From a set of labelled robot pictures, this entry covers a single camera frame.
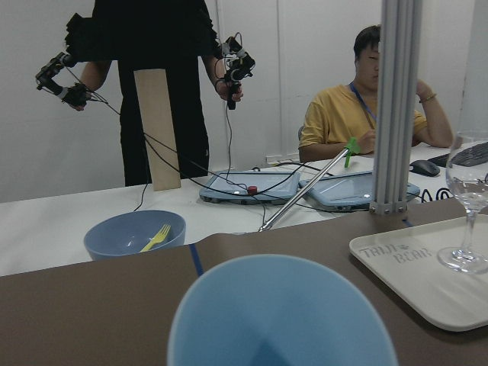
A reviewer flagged black keyboard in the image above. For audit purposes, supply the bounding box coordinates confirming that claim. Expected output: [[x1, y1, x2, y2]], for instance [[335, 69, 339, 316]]
[[428, 143, 488, 168]]

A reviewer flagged standing person in black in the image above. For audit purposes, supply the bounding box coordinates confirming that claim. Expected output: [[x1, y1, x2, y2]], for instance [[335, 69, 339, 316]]
[[35, 0, 255, 188]]

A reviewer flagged dark blue bowl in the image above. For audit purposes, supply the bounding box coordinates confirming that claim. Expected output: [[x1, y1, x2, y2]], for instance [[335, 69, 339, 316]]
[[84, 210, 186, 260]]

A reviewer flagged light blue plastic cup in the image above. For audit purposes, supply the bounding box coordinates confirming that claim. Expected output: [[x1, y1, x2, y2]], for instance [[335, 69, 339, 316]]
[[167, 254, 398, 365]]

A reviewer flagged black computer mouse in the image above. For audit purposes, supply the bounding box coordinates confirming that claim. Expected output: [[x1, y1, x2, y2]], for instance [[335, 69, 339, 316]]
[[409, 159, 440, 177]]

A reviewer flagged seated person yellow shirt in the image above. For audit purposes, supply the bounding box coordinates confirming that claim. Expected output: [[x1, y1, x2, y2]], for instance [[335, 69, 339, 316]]
[[298, 24, 454, 163]]

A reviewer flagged aluminium frame post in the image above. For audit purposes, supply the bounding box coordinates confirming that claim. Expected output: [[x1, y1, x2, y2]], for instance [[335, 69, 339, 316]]
[[370, 1, 422, 215]]

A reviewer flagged blue teach pendant tablet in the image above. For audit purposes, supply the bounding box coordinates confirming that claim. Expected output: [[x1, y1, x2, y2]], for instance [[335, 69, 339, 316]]
[[199, 171, 300, 205]]

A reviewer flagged green handled metal stick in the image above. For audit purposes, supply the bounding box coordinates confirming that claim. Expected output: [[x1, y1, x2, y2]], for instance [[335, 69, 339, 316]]
[[257, 137, 361, 233]]

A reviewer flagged yellow plastic fork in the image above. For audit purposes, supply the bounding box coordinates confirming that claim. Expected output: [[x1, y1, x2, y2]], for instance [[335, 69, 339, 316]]
[[140, 223, 171, 252]]

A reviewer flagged cream bear tray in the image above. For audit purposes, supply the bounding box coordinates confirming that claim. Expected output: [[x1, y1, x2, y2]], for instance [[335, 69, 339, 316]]
[[349, 217, 487, 332]]

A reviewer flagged clear wine glass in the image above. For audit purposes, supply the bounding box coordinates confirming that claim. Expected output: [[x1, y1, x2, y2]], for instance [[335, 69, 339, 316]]
[[437, 130, 487, 274]]

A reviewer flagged wooden plank board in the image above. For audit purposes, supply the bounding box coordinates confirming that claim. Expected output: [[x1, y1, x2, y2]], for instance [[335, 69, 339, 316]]
[[133, 69, 181, 191]]

